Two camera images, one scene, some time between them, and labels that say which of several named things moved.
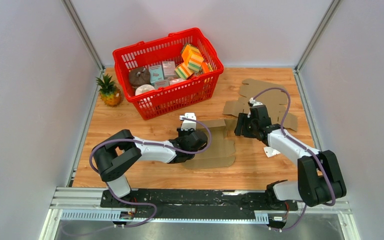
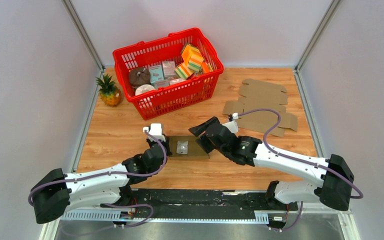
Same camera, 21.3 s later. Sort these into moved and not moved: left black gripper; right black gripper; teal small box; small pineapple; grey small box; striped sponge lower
Moved: left black gripper; right black gripper
Not moved: small pineapple; striped sponge lower; grey small box; teal small box
